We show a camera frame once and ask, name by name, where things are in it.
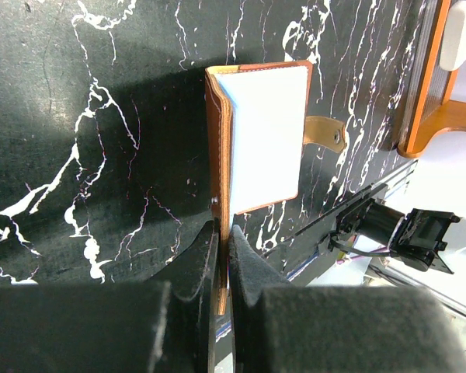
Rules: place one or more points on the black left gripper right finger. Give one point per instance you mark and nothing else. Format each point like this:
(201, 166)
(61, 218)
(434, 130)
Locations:
(280, 327)

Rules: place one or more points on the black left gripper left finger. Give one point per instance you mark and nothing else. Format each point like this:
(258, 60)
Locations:
(162, 324)

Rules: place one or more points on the orange leather card holder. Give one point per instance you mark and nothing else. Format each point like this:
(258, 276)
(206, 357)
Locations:
(257, 125)

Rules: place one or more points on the orange wooden tiered rack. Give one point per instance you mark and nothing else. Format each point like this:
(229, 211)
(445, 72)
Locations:
(429, 109)

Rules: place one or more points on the small white stapler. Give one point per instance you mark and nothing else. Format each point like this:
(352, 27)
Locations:
(453, 47)

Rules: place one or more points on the black base rail with mounts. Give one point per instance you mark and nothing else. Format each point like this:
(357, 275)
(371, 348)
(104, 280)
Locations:
(418, 239)

